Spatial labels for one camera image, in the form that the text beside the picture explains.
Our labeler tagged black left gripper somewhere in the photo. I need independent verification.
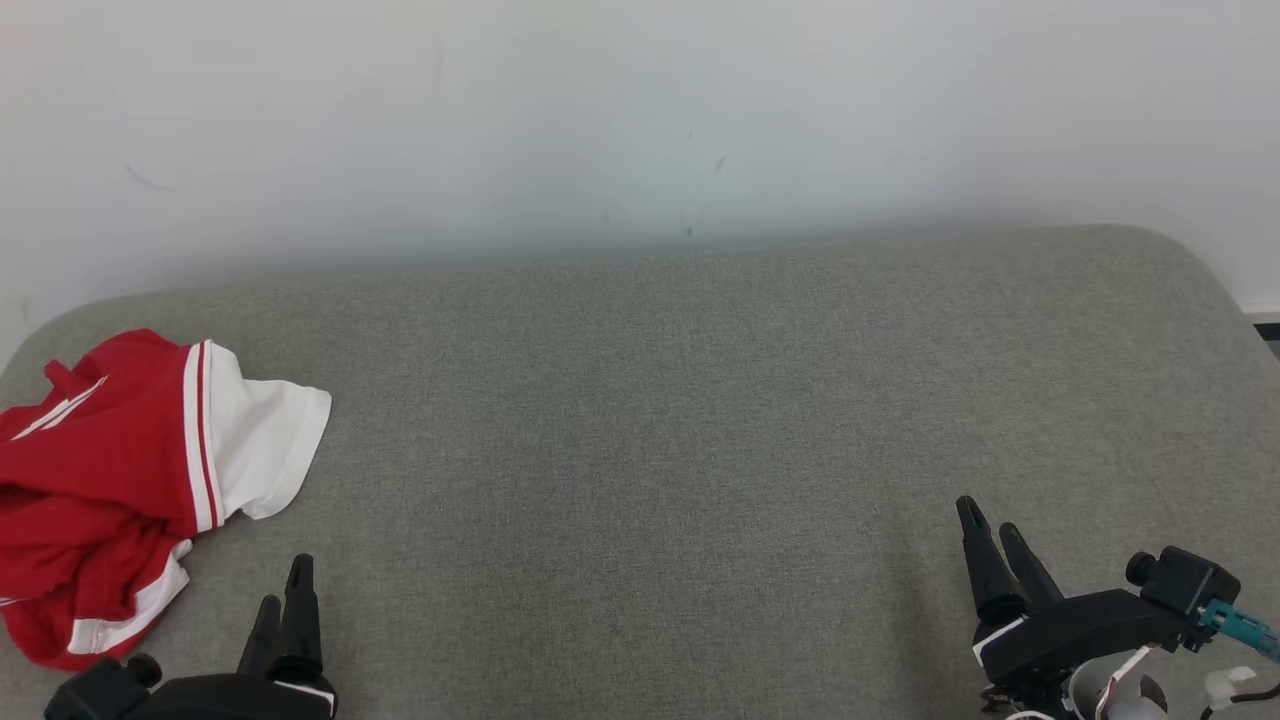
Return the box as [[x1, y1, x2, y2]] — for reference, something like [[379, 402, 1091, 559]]
[[120, 554, 338, 720]]

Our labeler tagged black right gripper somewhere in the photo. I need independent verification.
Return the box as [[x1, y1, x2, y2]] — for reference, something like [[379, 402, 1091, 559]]
[[956, 496, 1191, 701]]

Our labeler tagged red shorts white side stripe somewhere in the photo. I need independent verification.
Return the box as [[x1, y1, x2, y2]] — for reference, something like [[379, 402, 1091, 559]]
[[0, 480, 193, 671]]

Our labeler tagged red basketball jersey number print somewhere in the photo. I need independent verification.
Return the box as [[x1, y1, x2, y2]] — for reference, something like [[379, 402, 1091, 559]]
[[0, 328, 332, 549]]

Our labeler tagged black right cable teal plug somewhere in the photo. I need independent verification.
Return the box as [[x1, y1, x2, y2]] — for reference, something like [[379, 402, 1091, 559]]
[[1198, 598, 1280, 720]]

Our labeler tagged white right cable clip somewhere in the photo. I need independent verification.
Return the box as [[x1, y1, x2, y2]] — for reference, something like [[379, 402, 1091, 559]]
[[1205, 665, 1257, 713]]

